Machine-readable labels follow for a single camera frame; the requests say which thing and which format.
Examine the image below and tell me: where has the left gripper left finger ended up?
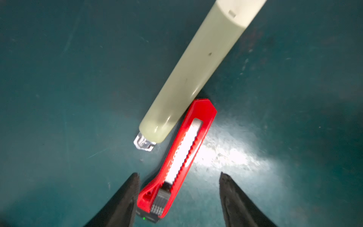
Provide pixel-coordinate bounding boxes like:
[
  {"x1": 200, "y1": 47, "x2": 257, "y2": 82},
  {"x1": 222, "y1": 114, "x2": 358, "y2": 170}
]
[{"x1": 85, "y1": 173, "x2": 140, "y2": 227}]

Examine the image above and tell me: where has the olive green art knife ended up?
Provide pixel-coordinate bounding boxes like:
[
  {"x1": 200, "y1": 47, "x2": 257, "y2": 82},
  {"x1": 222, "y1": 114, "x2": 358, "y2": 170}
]
[{"x1": 134, "y1": 1, "x2": 266, "y2": 151}]

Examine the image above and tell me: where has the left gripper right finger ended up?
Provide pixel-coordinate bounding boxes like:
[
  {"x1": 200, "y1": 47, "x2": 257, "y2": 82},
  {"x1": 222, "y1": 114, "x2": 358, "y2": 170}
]
[{"x1": 219, "y1": 172, "x2": 276, "y2": 227}]

